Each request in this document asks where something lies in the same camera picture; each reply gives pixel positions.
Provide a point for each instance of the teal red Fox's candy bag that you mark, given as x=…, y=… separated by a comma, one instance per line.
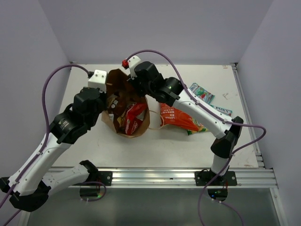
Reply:
x=202, y=93

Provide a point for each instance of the brown white chips bag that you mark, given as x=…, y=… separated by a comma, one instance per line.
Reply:
x=117, y=103

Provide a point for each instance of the brown paper bag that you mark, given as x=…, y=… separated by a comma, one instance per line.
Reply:
x=118, y=81

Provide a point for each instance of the aluminium right side rail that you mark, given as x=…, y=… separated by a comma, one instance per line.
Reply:
x=248, y=120

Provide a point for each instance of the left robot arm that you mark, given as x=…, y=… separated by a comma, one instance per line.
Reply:
x=30, y=187

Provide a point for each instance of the red cassava chips bag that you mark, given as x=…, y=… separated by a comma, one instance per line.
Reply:
x=134, y=116

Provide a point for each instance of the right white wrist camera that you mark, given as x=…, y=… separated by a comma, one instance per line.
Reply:
x=130, y=64

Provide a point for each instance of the aluminium front rail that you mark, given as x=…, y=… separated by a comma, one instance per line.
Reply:
x=184, y=178

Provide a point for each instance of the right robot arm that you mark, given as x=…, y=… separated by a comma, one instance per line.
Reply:
x=226, y=130

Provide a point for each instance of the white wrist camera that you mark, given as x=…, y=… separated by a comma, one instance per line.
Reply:
x=130, y=64
x=98, y=80

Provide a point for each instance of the yellow green Fox's candy bag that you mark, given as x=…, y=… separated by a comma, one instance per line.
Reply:
x=196, y=128

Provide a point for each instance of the aluminium rail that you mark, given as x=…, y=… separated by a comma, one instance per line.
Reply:
x=248, y=120
x=184, y=178

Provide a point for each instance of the mint green Fox's candy bag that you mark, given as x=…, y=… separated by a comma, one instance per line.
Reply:
x=222, y=110

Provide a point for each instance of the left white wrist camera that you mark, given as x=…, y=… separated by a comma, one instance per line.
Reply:
x=98, y=80

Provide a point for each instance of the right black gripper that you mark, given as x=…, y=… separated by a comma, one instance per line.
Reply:
x=133, y=82

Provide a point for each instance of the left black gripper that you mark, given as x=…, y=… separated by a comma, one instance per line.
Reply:
x=104, y=95

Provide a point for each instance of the red orange snack bag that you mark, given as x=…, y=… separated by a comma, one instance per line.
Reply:
x=172, y=116

